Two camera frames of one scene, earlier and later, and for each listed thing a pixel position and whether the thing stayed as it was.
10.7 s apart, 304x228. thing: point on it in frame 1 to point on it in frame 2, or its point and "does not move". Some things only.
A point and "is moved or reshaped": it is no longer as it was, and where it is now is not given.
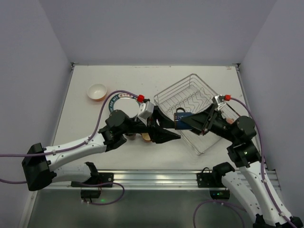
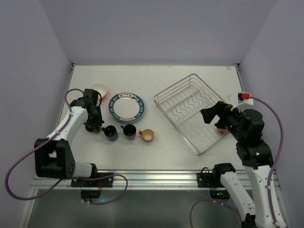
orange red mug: [146, 137] does not move
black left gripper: [152, 129] to [94, 121]
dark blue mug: [179, 124] is moved or reshaped
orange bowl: [97, 92] does not move
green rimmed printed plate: [128, 103] does not move
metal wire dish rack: [189, 94] does not move
